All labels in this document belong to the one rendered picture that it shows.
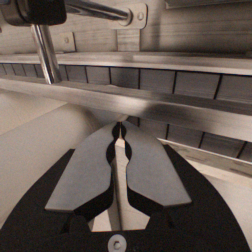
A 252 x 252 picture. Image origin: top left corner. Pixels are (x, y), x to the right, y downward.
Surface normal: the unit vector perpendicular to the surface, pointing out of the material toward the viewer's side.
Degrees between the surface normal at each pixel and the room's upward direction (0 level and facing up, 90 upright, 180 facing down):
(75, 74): 0
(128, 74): 0
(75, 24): 0
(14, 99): 90
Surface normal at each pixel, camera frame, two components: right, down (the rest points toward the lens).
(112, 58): -0.47, 0.48
